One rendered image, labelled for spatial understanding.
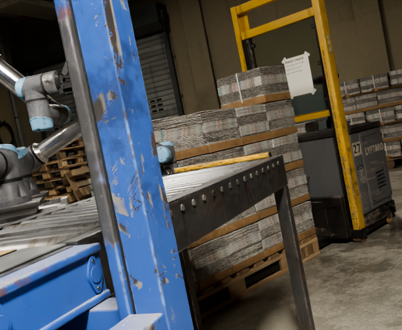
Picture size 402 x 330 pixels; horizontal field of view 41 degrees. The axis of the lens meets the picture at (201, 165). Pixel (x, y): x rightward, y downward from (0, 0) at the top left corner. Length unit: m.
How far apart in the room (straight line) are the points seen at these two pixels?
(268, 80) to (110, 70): 2.78
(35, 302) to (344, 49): 8.80
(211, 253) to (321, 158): 1.45
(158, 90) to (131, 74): 9.64
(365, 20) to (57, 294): 8.70
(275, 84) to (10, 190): 2.00
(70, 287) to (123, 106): 0.29
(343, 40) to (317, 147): 5.49
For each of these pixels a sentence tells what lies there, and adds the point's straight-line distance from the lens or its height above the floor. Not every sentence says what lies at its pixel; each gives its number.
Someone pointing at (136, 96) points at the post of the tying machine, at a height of 1.01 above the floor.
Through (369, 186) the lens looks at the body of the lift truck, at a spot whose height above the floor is 0.33.
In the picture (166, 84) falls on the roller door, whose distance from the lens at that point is 10.37.
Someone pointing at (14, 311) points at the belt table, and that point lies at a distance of 0.78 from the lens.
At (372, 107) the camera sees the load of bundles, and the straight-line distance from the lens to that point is 7.68.
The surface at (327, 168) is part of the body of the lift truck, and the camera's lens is 4.05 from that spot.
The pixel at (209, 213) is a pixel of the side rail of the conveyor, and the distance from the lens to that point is 1.43.
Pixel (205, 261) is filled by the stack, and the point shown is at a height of 0.28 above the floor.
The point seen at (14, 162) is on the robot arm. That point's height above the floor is 0.98.
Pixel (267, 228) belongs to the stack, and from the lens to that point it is 3.30.
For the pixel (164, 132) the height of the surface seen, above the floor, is 0.99.
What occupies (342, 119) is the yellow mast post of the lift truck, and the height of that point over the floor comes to 0.86.
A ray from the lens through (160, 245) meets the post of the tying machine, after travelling 0.79.
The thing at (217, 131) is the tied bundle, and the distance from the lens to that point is 3.04.
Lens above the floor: 0.93
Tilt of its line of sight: 3 degrees down
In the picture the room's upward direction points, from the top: 11 degrees counter-clockwise
